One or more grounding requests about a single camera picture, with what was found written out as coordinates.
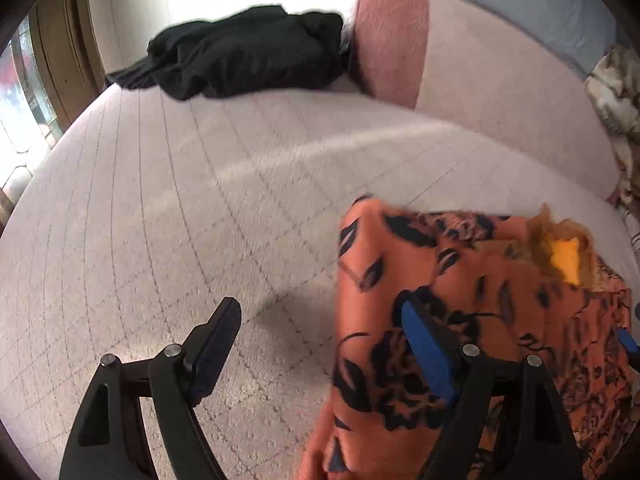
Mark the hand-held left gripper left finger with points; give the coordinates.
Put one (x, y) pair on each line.
(215, 355)

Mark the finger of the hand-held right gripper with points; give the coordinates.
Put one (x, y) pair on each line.
(629, 342)

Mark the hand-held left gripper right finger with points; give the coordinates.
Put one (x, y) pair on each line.
(430, 350)

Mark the orange black floral garment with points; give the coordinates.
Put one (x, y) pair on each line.
(480, 280)

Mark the pale pink quilted sofa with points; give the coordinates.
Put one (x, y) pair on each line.
(150, 210)

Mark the cream floral blanket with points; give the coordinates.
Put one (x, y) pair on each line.
(615, 95)

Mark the pink sofa bolster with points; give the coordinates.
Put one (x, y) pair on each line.
(395, 40)

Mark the wooden door with glass panes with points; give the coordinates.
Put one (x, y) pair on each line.
(60, 60)

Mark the grey-blue pillow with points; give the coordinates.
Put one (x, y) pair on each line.
(540, 5)

